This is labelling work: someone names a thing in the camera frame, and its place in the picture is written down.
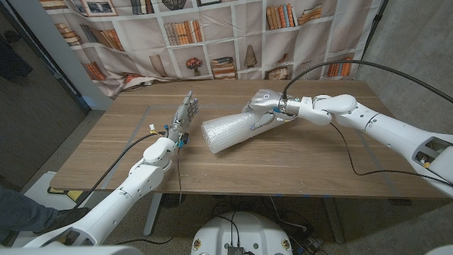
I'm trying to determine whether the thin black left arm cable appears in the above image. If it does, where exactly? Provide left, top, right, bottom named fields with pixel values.
left=115, top=144, right=184, bottom=247

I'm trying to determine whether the white robot torso base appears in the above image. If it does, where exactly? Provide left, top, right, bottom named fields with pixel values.
left=190, top=211, right=294, bottom=255

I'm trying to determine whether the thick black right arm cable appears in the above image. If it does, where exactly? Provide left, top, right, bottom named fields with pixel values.
left=281, top=59, right=453, bottom=106

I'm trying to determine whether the black cable on torso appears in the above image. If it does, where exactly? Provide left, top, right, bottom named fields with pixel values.
left=212, top=211, right=241, bottom=247

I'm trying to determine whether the floor power strip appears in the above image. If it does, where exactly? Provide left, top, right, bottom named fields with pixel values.
left=299, top=235, right=323, bottom=254

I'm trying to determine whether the white floor cable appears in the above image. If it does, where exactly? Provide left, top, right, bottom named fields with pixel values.
left=269, top=196, right=308, bottom=233

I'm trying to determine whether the printed bookshelf backdrop cloth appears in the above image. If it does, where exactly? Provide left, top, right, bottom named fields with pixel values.
left=38, top=0, right=385, bottom=98

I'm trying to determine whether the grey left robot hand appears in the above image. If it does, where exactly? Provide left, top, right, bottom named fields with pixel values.
left=166, top=90, right=200, bottom=145

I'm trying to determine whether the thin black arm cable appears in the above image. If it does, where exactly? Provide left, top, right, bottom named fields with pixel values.
left=115, top=144, right=184, bottom=247
left=329, top=122, right=453, bottom=188

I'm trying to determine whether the white floor platform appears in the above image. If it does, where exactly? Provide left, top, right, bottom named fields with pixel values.
left=21, top=171, right=93, bottom=213

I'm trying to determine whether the clear bubble wrap roll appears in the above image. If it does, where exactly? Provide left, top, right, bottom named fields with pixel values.
left=200, top=110, right=284, bottom=154

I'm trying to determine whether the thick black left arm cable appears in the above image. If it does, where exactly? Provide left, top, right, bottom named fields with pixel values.
left=69, top=130, right=169, bottom=212

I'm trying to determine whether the black shoe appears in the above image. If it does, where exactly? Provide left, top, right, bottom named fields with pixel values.
left=33, top=207, right=90, bottom=235

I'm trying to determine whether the grey metal table leg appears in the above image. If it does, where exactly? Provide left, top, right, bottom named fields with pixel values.
left=323, top=197, right=345, bottom=244
left=143, top=193, right=164, bottom=237

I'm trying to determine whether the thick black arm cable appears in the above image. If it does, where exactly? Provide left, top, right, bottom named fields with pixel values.
left=69, top=130, right=169, bottom=212
left=281, top=59, right=453, bottom=106

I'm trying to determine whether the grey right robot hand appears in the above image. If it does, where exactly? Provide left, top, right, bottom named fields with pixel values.
left=243, top=89, right=289, bottom=131

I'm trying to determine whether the black backdrop stand pole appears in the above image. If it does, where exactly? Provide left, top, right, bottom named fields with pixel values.
left=359, top=0, right=390, bottom=68

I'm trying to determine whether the person's leg in blue jeans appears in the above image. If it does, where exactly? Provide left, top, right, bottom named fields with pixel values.
left=0, top=186, right=59, bottom=242

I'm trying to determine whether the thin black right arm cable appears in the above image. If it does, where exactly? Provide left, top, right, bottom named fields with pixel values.
left=329, top=122, right=453, bottom=188

